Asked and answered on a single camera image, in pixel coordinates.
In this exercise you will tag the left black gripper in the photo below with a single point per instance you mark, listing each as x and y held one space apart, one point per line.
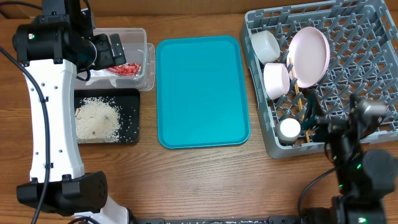
107 58

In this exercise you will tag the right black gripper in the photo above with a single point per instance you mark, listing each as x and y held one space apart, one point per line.
329 127

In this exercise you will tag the white napkin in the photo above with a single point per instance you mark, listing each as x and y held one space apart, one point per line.
104 75

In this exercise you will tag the red snack wrapper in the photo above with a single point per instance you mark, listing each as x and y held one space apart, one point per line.
126 70

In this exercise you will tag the white paper cup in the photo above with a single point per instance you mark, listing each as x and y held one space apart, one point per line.
288 130

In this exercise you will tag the pink round plate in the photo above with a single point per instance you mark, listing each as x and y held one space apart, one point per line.
309 52

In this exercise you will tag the pink bowl with rice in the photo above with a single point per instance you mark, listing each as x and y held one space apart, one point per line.
276 80

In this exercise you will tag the grey-green bowl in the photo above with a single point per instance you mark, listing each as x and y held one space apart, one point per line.
265 46

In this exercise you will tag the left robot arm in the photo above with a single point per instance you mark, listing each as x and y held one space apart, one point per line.
52 51

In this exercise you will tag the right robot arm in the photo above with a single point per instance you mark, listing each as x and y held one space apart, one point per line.
364 177

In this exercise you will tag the grey dishwasher rack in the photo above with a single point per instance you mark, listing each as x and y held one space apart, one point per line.
363 45

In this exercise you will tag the clear plastic bin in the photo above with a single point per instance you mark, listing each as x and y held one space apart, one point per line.
136 50

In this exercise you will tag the black plastic tray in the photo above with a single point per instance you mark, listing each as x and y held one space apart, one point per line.
130 105

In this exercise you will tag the spilled rice pile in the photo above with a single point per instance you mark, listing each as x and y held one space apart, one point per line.
98 121

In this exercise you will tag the teal serving tray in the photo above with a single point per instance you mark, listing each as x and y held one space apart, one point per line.
201 93

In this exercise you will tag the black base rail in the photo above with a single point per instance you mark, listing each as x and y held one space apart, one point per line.
274 219

